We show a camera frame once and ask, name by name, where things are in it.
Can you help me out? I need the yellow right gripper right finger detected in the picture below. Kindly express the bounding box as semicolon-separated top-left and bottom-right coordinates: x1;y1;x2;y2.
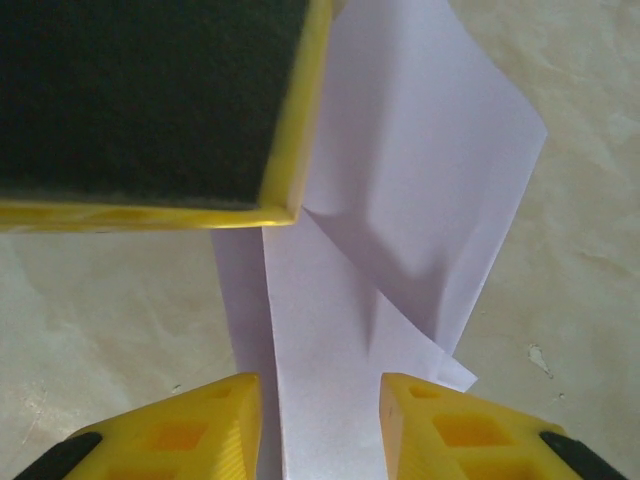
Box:
378;372;619;480

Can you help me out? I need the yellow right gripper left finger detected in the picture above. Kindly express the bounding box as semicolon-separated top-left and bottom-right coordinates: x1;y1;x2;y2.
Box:
29;372;265;480

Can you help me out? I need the purple paper sheet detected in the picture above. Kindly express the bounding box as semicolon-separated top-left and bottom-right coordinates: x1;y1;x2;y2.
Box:
209;0;550;480

